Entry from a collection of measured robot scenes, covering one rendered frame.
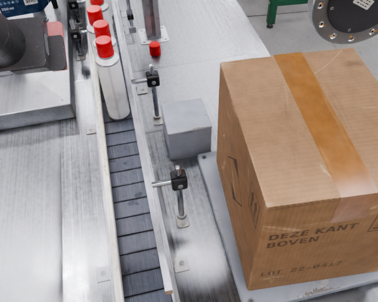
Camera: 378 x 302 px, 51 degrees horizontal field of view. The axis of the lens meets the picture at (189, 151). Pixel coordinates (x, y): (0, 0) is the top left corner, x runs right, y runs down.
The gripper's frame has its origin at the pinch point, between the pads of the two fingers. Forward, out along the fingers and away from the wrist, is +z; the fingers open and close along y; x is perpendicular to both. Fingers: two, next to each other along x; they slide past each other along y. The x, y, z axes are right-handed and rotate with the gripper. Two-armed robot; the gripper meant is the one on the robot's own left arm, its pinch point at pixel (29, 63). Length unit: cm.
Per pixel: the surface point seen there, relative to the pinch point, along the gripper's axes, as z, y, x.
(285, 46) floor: 194, -104, -49
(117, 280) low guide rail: 4.5, -8.6, 35.7
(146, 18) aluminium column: 56, -18, -26
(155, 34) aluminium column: 62, -20, -23
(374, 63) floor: 178, -153, -28
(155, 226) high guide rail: 4.9, -15.7, 27.9
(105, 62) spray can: 20.5, -8.7, -4.5
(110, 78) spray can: 23.1, -8.9, -1.7
